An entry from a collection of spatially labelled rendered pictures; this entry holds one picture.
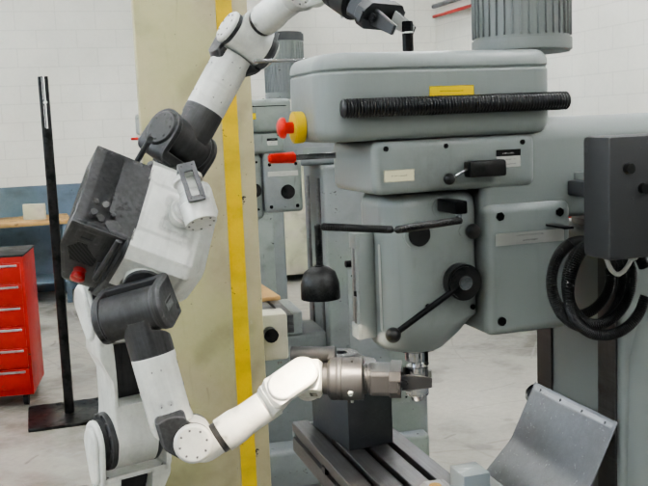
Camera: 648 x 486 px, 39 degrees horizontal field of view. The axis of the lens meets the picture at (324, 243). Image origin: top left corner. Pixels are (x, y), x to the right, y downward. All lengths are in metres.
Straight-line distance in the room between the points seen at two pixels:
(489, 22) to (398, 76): 0.27
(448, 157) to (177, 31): 1.90
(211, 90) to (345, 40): 9.28
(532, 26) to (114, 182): 0.90
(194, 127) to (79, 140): 8.63
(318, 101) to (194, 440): 0.70
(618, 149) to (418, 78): 0.38
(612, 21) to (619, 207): 7.01
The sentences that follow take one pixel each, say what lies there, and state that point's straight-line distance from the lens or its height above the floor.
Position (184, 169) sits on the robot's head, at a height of 1.69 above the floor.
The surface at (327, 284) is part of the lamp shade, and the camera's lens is 1.65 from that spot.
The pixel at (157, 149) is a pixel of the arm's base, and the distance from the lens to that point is 2.04.
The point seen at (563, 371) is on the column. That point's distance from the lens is 2.12.
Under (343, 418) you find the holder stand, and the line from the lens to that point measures 2.24.
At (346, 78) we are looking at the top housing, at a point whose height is 1.84.
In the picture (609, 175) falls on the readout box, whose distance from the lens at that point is 1.60.
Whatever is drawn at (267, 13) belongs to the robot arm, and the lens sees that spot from 2.08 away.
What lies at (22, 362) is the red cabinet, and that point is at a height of 0.30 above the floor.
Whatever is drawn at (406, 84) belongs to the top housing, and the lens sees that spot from 1.68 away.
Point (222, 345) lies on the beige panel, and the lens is 3.56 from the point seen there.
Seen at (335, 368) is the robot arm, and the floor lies 1.27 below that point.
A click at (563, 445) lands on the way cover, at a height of 1.06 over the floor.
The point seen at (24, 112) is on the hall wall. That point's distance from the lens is 10.68.
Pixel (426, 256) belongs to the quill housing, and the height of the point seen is 1.51.
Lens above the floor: 1.77
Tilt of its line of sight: 8 degrees down
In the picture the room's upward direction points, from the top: 2 degrees counter-clockwise
